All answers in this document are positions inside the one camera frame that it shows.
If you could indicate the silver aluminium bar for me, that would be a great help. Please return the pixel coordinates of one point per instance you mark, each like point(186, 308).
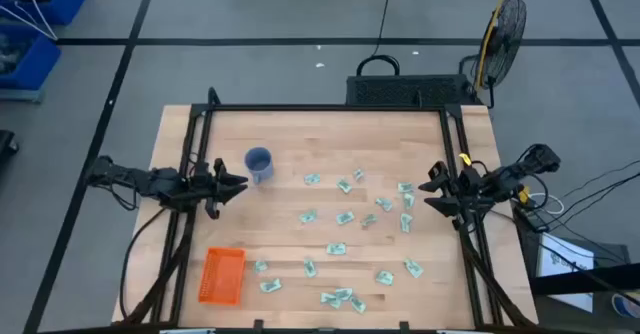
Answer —
point(187, 331)
point(465, 332)

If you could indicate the yellow connector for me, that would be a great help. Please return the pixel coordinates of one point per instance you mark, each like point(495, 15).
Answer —
point(523, 194)

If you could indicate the grey-blue mug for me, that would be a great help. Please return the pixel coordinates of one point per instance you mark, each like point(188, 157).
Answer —
point(259, 164)

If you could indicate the black floor fan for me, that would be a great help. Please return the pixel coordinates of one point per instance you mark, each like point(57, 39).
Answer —
point(505, 34)

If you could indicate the black power adapter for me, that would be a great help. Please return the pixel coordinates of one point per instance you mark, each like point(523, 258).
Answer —
point(530, 219)

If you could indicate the yellow tag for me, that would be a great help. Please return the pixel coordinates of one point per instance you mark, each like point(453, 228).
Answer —
point(465, 159)

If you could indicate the white printed box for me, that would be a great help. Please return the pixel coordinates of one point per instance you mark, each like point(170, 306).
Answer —
point(562, 254)

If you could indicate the black caster foot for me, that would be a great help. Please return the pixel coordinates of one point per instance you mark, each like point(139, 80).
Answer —
point(6, 144)

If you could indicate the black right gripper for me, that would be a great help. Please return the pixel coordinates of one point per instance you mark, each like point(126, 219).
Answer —
point(470, 189)

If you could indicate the black side stand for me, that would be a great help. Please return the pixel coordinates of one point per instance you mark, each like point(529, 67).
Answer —
point(600, 274)

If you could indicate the orange plastic mesh basket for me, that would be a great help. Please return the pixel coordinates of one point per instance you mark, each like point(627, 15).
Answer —
point(222, 276)

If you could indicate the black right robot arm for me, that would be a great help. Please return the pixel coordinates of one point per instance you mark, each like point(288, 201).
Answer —
point(520, 171)

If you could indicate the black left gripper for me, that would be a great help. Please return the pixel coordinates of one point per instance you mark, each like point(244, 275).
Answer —
point(200, 189)

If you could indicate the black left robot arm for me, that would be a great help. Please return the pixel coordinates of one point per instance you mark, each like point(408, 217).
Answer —
point(145, 181)

